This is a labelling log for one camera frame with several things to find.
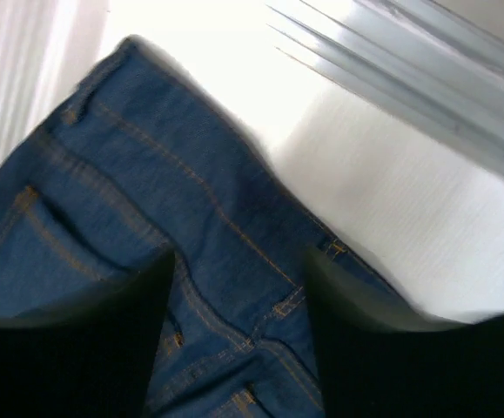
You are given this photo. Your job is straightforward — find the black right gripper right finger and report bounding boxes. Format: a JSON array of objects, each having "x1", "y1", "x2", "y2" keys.
[{"x1": 305, "y1": 249, "x2": 504, "y2": 417}]

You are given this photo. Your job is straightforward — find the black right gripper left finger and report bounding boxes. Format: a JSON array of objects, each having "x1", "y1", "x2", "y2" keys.
[{"x1": 0, "y1": 250, "x2": 175, "y2": 417}]

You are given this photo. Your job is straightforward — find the dark blue denim trousers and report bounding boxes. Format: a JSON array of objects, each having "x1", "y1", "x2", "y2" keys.
[{"x1": 0, "y1": 37, "x2": 393, "y2": 417}]

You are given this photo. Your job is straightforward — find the aluminium right side rail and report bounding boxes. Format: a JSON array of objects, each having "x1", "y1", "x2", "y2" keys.
[{"x1": 266, "y1": 1, "x2": 504, "y2": 178}]

